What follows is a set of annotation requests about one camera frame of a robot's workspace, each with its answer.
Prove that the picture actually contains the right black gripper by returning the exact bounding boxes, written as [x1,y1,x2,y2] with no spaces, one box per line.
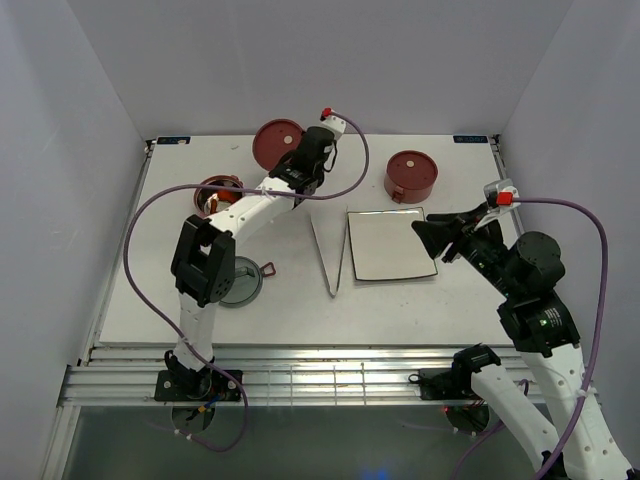
[409,200,520,298]

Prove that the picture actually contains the dark red lid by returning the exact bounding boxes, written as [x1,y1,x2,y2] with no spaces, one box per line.
[386,150,438,189]
[252,119,303,171]

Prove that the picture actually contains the pink lunch bowl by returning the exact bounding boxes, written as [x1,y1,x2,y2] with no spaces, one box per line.
[384,174,437,204]
[193,175,244,217]

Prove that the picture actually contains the metal tongs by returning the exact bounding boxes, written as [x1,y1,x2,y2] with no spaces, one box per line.
[309,206,348,300]

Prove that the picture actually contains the red chicken drumstick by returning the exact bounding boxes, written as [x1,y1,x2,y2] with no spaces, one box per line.
[215,189,242,204]

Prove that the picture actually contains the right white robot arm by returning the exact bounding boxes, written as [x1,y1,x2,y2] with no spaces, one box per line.
[411,209,639,479]

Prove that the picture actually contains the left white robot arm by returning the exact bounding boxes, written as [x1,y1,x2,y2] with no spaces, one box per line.
[165,115,346,400]

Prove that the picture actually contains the white square plate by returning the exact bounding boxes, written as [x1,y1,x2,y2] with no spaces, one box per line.
[347,207,438,282]

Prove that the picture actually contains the right blue corner label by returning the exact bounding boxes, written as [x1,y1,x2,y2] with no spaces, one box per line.
[453,135,489,144]

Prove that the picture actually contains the blue corner label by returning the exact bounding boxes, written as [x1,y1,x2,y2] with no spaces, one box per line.
[156,136,191,145]
[453,135,489,144]

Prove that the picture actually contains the left blue corner label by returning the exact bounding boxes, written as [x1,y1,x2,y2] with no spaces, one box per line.
[156,136,191,145]

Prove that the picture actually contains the grey transparent top lid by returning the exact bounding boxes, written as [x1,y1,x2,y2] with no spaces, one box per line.
[220,256,277,308]

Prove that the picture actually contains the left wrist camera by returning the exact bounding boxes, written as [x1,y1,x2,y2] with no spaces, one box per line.
[320,107,346,142]

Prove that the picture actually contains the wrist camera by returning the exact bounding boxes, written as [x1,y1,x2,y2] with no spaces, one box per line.
[475,178,520,230]
[320,107,346,142]

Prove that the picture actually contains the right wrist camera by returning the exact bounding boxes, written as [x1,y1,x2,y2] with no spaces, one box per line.
[475,178,520,230]

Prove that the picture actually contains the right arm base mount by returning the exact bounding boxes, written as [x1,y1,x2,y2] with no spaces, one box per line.
[408,369,479,400]

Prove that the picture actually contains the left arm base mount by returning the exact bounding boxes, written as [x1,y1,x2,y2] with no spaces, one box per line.
[153,370,243,403]

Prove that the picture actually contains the aluminium frame rail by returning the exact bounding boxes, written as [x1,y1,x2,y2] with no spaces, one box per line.
[58,344,599,407]

